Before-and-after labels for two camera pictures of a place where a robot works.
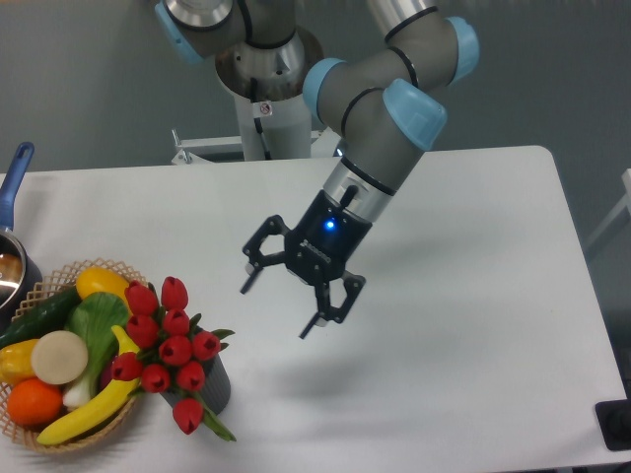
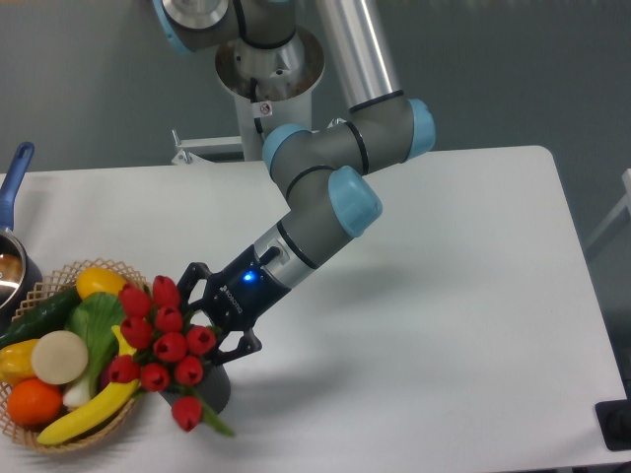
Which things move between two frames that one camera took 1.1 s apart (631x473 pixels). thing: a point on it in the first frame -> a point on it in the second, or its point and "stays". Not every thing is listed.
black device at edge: x=614 y=421 stays
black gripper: x=316 y=250 -> x=240 y=296
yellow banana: x=112 y=401 stays
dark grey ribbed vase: x=216 y=389 stays
